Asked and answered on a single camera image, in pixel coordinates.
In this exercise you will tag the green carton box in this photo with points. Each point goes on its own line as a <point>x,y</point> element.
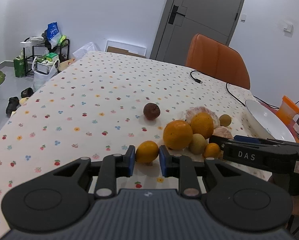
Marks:
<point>19,66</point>

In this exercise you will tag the cardboard sheet against wall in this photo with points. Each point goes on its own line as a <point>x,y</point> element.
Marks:
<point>111,49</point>

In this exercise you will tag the grey door with black handle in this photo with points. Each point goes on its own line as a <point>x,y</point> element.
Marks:
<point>183,19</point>

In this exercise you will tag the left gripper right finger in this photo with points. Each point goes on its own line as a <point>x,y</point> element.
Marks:
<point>182,168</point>

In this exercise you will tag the small kumquat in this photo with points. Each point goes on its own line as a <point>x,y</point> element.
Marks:
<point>212,150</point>
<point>147,152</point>

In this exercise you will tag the translucent plastic bag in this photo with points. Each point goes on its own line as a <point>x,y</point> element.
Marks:
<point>79,53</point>

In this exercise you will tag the white plastic bag on floor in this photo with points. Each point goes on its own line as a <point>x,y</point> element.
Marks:
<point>43,72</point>

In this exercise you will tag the orange lidded plastic cup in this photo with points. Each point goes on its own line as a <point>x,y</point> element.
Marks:
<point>287,110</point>

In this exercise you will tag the white ceramic bowl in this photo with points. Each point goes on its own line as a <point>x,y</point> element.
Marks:
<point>265,123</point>

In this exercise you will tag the blue plastic bag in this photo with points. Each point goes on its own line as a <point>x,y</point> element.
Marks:
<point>53,34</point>

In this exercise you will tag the large orange front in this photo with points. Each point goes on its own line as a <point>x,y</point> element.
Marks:
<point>177,135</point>

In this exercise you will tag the green-brown round fruit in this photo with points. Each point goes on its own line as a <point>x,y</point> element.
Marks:
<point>198,144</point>
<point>225,120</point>

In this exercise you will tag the yellow slipper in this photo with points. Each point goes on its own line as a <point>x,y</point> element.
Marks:
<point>23,101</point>

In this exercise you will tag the dark brown passion fruit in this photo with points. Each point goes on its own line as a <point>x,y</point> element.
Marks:
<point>151,111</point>

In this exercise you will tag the floral white tablecloth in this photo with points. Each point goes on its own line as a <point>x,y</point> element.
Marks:
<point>94,108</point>

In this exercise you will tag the orange upholstered chair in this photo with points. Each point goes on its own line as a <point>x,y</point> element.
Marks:
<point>218,61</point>

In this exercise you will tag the white framed board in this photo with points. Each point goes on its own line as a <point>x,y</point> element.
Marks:
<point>130,47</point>

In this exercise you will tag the black metal shelf rack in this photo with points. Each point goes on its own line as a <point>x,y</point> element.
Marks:
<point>37,48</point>

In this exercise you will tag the small peeled pomelo segment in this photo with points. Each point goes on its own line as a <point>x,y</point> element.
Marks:
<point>223,132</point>

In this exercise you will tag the small kumquat front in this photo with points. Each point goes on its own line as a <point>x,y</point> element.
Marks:
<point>147,152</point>

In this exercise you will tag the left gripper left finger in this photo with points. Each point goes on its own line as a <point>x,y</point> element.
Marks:
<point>112,167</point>

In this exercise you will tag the large orange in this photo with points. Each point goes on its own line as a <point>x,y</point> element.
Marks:
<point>177,135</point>
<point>202,123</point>

